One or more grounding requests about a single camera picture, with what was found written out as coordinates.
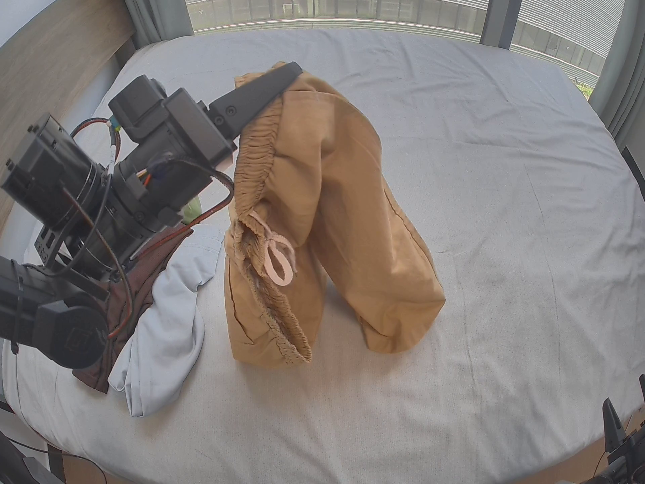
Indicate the bed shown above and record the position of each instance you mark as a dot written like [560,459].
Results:
[478,179]

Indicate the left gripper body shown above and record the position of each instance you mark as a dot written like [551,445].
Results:
[196,134]

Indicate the pale blue garment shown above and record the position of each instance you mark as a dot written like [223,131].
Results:
[166,330]

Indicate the grey-green curtain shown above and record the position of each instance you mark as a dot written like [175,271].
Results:
[151,3]
[625,68]

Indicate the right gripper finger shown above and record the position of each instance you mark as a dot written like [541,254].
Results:
[641,394]
[613,431]

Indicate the green garment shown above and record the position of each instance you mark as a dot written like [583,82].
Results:
[191,210]

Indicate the brown garment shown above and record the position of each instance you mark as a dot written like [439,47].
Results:
[146,275]

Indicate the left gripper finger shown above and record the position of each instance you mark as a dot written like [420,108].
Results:
[252,101]

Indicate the tan shorts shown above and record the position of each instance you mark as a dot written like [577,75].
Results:
[342,209]

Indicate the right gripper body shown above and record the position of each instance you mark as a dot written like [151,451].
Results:
[636,444]

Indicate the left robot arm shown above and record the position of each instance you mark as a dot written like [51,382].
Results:
[45,179]

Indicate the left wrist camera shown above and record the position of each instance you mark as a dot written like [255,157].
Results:
[136,104]

